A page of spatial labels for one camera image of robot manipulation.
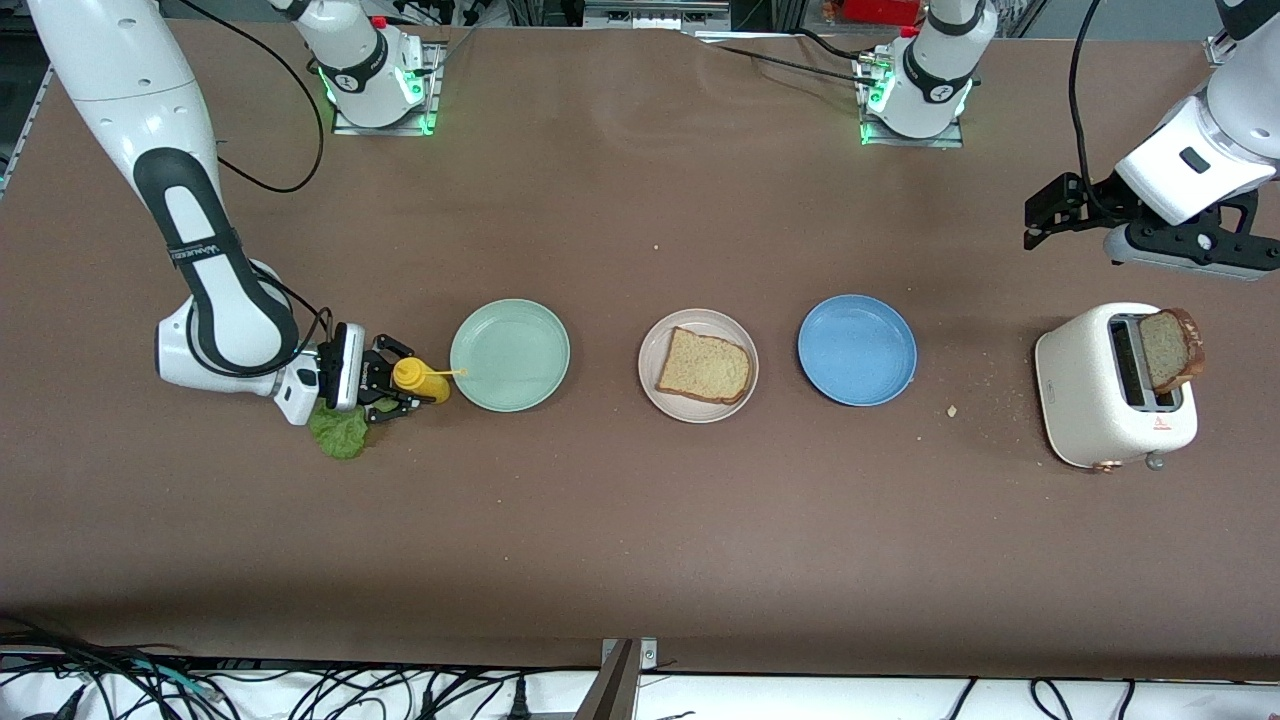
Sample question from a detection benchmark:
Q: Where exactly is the blue plate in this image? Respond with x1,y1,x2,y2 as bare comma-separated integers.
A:
797,294,918,408

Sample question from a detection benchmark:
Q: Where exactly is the silver table edge bracket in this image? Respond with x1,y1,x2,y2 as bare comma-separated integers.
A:
600,637,659,673

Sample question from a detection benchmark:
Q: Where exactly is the teal cable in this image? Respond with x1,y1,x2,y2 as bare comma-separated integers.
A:
125,658,221,701

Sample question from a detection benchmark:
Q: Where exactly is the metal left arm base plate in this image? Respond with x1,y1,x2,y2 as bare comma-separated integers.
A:
860,55,966,149

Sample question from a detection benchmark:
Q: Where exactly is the red box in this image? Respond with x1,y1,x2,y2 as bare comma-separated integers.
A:
838,0,923,28

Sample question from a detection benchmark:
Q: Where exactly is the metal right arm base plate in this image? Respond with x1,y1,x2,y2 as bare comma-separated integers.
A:
332,40,444,137

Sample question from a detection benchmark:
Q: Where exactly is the dark grey metal post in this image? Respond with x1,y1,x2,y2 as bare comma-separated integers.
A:
573,640,637,720

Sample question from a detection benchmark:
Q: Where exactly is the black cable on table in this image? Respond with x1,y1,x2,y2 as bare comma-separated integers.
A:
690,28,886,89

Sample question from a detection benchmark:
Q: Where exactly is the brown bread slice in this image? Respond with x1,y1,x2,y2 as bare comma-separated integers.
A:
1139,307,1207,394
655,326,753,406

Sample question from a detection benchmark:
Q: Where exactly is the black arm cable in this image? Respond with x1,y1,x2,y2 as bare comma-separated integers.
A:
175,0,336,376
1067,0,1113,219

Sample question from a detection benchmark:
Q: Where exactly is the white toaster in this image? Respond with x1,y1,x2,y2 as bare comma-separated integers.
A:
1034,302,1199,473

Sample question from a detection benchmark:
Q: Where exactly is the grey metal box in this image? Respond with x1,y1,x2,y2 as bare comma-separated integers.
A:
583,0,733,31

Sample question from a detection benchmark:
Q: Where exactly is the beige plate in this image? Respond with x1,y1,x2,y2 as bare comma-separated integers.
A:
637,308,760,424

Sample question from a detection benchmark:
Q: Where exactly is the black equipment rack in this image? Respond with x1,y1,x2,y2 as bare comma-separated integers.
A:
505,0,586,28

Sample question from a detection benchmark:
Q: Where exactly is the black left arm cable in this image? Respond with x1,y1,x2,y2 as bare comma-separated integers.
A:
1067,0,1113,219

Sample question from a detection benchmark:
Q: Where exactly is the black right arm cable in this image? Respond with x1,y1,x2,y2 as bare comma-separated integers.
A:
175,0,336,376

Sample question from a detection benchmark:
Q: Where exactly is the pale green plate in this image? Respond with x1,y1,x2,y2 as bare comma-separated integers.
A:
449,298,572,413

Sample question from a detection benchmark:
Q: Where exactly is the yellow mustard squeeze bottle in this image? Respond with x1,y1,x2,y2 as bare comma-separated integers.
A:
392,357,469,405

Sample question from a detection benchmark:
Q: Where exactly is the green lettuce leaf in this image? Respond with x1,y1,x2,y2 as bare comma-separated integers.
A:
308,400,401,461

